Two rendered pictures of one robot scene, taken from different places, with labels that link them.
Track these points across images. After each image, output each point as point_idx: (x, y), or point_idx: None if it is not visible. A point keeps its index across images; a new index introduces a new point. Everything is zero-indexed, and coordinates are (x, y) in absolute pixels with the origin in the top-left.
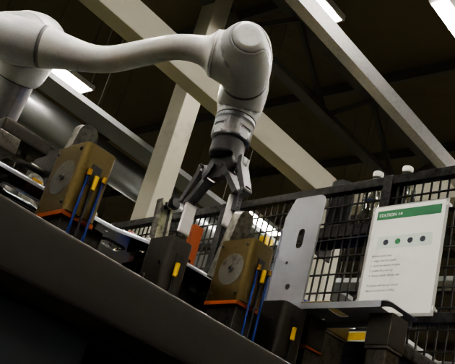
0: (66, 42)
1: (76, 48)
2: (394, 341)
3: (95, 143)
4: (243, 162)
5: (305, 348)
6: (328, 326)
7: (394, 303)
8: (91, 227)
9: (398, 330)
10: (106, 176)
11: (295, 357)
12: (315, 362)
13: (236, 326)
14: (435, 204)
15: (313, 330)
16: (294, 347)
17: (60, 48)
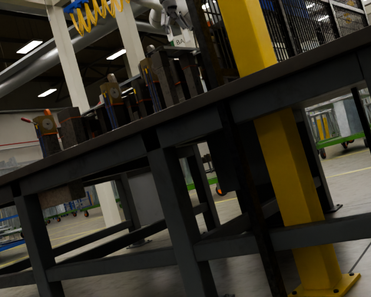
0: (152, 12)
1: (153, 10)
2: (156, 64)
3: (112, 76)
4: (162, 13)
5: (183, 69)
6: (192, 49)
7: None
8: (112, 104)
9: (155, 59)
10: (106, 89)
11: (177, 79)
12: (189, 70)
13: (151, 91)
14: None
15: (181, 61)
16: (174, 76)
17: (153, 15)
